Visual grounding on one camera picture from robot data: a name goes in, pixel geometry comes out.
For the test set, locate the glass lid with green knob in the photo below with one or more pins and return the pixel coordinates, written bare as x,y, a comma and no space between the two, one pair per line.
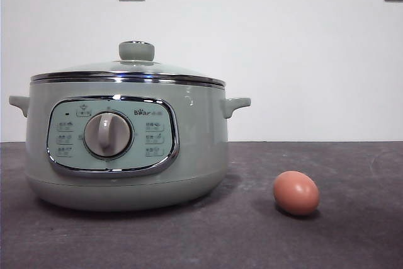
136,51

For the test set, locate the pale green electric cooking pot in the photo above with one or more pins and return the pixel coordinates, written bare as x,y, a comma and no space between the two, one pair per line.
201,143

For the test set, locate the brown egg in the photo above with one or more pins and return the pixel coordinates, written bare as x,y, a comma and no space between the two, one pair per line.
296,192

